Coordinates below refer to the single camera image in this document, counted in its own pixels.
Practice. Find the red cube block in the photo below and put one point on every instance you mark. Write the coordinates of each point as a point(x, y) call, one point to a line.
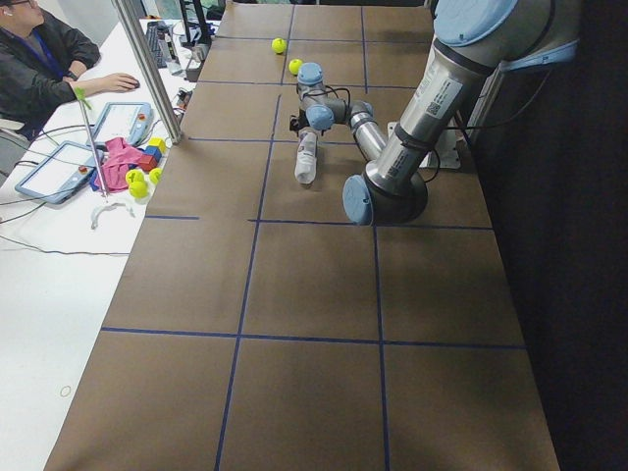
point(147, 162)

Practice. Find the Wilson 3 tennis ball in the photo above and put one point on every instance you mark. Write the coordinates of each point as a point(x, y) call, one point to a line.
point(279, 45)

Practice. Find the clear tennis ball can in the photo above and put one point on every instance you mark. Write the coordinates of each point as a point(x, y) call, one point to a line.
point(306, 157)

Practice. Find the metal grabber stick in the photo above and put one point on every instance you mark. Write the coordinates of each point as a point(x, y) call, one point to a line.
point(80, 96)

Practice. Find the yellow cube block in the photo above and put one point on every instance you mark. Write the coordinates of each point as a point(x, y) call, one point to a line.
point(156, 144)

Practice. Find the blue cube block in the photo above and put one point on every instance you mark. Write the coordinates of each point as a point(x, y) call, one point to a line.
point(155, 154)

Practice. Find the far teach pendant tablet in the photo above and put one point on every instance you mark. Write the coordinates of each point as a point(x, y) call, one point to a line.
point(129, 120)

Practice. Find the Roland Garros tennis ball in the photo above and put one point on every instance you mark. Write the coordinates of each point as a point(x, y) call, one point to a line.
point(294, 66)

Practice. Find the clear plastic can lid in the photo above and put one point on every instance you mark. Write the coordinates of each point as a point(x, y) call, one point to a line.
point(107, 208)

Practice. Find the spare yellow tennis ball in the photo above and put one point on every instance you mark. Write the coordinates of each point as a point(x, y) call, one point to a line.
point(138, 189)

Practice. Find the teach pendant tablet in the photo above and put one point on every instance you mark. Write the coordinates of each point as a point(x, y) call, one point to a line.
point(129, 120)
point(60, 175)

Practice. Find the near teach pendant tablet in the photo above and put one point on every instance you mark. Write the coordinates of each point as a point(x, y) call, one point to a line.
point(60, 175)

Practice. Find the seated person black jacket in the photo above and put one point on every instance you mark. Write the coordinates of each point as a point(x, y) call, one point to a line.
point(42, 61)

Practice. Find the aluminium frame post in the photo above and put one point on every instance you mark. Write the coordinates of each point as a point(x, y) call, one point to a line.
point(153, 80)

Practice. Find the pink cloth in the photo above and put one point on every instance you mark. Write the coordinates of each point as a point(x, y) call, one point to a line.
point(121, 156)

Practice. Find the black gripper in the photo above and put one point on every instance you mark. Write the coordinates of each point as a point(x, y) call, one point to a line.
point(302, 126)

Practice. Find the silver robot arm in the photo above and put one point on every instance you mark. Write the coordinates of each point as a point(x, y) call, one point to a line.
point(471, 39)

